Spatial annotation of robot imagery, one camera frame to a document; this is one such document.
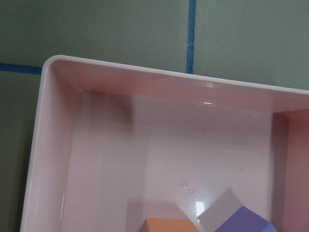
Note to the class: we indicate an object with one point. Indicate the orange foam block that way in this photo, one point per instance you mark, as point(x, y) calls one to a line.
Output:
point(168, 225)

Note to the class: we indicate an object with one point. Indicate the purple foam block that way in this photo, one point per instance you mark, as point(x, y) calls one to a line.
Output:
point(245, 220)

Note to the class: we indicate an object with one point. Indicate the pink plastic bin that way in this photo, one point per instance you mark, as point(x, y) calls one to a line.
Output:
point(115, 144)

